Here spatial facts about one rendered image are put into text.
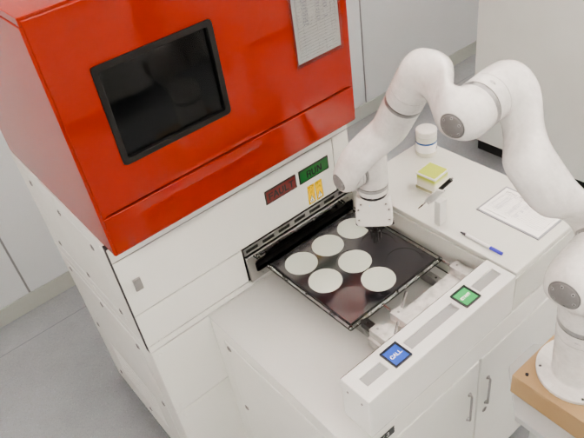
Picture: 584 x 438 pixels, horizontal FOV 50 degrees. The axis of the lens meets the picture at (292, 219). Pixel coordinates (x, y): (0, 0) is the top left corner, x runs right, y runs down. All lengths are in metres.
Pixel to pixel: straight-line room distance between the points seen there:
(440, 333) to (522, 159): 0.53
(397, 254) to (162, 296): 0.69
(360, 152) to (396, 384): 0.55
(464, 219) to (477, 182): 0.19
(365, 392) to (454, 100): 0.69
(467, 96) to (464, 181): 0.86
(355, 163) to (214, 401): 1.01
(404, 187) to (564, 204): 0.82
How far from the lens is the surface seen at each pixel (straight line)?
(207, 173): 1.59
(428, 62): 1.31
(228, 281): 1.88
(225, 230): 1.77
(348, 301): 1.75
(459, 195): 1.99
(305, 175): 1.88
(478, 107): 1.21
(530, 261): 1.79
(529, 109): 1.30
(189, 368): 1.99
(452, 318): 1.62
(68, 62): 1.34
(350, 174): 1.53
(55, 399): 3.03
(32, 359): 3.24
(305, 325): 1.81
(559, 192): 1.29
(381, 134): 1.48
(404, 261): 1.86
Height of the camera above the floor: 2.17
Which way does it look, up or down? 39 degrees down
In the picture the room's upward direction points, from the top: 10 degrees counter-clockwise
